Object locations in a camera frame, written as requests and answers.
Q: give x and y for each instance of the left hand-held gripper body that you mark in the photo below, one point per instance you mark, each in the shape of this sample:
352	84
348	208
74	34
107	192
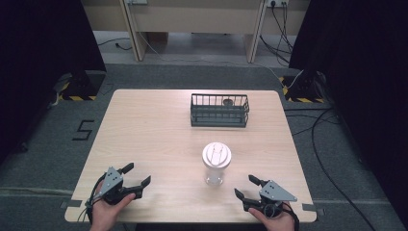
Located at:
111	180

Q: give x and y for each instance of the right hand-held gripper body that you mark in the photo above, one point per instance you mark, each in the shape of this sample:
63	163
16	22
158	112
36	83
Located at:
273	192

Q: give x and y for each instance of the clear cup with white lid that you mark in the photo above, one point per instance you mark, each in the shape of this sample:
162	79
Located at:
216	157

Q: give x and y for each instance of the person's right hand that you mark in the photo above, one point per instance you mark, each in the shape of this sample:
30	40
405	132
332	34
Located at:
275	222

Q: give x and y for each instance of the person's left hand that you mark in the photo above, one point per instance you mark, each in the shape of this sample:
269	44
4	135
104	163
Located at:
106	212

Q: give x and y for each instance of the grey tape strip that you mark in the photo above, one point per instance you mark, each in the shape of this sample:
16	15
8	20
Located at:
313	208
71	203

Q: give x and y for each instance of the small dark round object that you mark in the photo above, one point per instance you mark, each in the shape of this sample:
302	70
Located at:
228	102

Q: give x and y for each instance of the black stand base hazard tape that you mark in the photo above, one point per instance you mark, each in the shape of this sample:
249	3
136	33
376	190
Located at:
303	88
84	86

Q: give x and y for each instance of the black curtain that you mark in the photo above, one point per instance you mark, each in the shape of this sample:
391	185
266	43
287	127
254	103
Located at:
365	80
38	64

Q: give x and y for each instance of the white wall socket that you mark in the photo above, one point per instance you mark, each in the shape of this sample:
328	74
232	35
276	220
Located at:
137	1
277	2

